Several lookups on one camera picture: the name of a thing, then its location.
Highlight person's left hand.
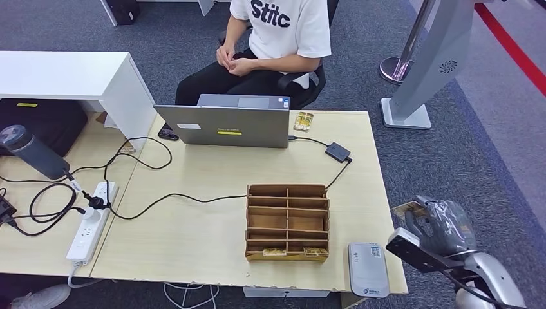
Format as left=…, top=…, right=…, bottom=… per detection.
left=228, top=57, right=257, bottom=78

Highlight grey laptop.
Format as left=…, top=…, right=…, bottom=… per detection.
left=154, top=93, right=291, bottom=149

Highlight white desk shelf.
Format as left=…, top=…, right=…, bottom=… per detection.
left=0, top=51, right=157, bottom=151

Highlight grey kiosk stand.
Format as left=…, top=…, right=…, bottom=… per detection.
left=380, top=0, right=476, bottom=130

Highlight black bag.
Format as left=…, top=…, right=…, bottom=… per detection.
left=0, top=98, right=89, bottom=158

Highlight chrome stanchion post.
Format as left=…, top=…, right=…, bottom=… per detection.
left=379, top=0, right=437, bottom=85

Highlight person's right hand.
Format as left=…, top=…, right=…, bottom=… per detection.
left=216, top=44, right=236, bottom=69

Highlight long black cable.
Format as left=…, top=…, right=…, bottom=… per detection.
left=104, top=158, right=353, bottom=221

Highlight black plug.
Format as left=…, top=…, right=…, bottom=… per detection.
left=82, top=191, right=111, bottom=211

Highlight person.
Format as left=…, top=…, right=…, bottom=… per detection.
left=175, top=0, right=340, bottom=108

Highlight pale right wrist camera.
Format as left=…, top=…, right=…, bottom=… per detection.
left=386, top=227, right=466, bottom=274

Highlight grey card reader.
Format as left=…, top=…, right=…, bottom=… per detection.
left=347, top=242, right=390, bottom=299

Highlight black computer tower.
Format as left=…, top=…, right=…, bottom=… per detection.
left=104, top=0, right=141, bottom=26

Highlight black office chair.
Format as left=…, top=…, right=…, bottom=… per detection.
left=218, top=0, right=340, bottom=110

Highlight white power strip cord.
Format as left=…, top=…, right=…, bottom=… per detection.
left=67, top=261, right=103, bottom=289

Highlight looping black cable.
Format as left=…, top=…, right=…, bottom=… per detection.
left=0, top=136, right=173, bottom=210

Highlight brown cardboard scrap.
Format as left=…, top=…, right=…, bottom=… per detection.
left=94, top=111, right=118, bottom=129

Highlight black adapter box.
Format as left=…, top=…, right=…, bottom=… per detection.
left=325, top=142, right=353, bottom=164

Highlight short black cable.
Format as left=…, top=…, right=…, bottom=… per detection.
left=288, top=135, right=329, bottom=148

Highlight black charger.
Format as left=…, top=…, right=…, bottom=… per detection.
left=0, top=194, right=18, bottom=228

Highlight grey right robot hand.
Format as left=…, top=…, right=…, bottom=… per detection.
left=402, top=195, right=478, bottom=257

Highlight dark grey water bottle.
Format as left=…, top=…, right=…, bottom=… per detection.
left=0, top=124, right=71, bottom=181

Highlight white floor cable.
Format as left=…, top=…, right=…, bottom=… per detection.
left=163, top=281, right=220, bottom=309

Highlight coiled black cable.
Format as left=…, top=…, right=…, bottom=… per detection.
left=0, top=182, right=86, bottom=238

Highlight black phone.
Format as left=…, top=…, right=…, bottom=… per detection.
left=158, top=124, right=180, bottom=142

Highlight white desk drawer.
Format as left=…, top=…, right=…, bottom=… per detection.
left=243, top=286, right=330, bottom=299

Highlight white power strip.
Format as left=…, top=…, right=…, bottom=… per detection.
left=66, top=182, right=119, bottom=263

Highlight cardboard card organizer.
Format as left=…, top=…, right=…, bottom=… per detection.
left=245, top=184, right=330, bottom=263

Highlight white shoe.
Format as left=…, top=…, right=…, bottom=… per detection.
left=10, top=284, right=71, bottom=309

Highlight white cable tag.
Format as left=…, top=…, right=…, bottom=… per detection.
left=64, top=169, right=84, bottom=194

